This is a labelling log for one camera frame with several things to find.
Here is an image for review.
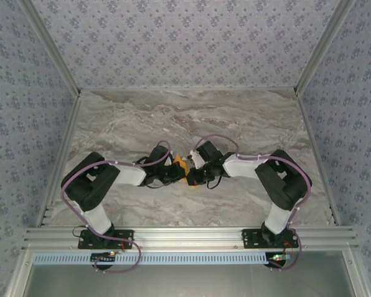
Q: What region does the thin black right gripper cable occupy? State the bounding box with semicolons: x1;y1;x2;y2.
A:
206;176;223;191

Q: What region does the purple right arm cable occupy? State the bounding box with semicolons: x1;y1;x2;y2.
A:
193;134;313;272

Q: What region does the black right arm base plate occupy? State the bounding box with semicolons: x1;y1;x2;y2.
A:
241;228;299;249

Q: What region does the aluminium frame post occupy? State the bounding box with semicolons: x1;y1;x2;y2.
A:
17;0;82;97
292;0;358;95

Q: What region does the thin black left gripper cable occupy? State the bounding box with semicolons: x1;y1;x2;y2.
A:
145;181;169;191

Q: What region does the wide aluminium mounting rail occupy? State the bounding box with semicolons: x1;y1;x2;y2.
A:
20;226;359;251

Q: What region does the pale blue slotted cable duct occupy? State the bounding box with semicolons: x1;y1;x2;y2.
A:
33;252;275;266

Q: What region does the orange paper sheet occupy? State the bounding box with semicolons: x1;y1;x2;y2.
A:
172;153;202;189

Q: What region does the small circuit board with LED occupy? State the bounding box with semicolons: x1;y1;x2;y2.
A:
90;251;117;264
267;252;291;267

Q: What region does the aluminium table side rail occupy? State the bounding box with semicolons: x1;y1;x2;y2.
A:
296;92;343;226
35;92;83;228

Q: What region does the grey sheet metal panel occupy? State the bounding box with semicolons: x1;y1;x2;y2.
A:
6;249;370;297

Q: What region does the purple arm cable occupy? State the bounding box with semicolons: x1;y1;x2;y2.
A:
61;140;171;275
193;134;313;272

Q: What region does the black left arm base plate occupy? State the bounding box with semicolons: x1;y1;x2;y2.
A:
77;228;134;250

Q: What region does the thin aluminium table rail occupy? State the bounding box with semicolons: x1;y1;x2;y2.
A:
79;87;297;93

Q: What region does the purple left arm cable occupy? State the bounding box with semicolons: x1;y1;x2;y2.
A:
61;140;171;275

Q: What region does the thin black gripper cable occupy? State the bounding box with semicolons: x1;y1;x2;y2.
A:
145;181;169;191
206;176;223;191

